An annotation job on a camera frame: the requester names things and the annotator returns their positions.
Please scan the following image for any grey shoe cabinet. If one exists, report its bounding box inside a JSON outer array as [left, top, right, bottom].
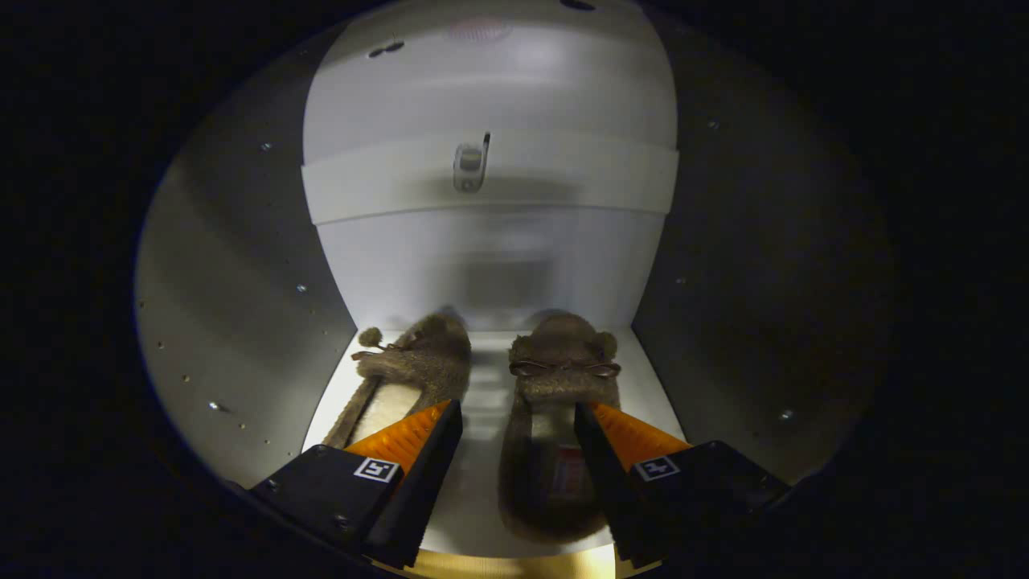
[[133, 0, 893, 564]]

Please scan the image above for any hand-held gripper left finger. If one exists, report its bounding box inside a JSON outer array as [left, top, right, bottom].
[[249, 399, 465, 570]]

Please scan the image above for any brown fuzzy shoe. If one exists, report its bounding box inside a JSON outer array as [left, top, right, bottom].
[[497, 312, 624, 544], [322, 314, 473, 451]]

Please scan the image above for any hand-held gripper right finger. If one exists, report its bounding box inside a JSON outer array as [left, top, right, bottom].
[[572, 400, 792, 569]]

